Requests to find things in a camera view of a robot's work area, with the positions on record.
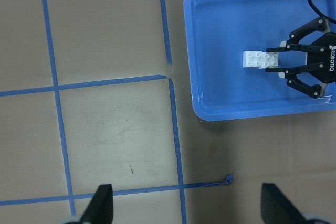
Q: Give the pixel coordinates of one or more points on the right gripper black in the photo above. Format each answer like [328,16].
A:
[320,61]

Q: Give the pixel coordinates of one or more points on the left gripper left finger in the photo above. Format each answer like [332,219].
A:
[100,208]

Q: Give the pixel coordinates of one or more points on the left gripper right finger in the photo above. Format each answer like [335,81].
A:
[276,207]

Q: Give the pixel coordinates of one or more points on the white block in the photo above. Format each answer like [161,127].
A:
[252,59]

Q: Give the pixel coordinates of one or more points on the blue plastic tray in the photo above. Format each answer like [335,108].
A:
[217,34]

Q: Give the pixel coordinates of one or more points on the brown paper table cover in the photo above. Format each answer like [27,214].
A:
[97,92]

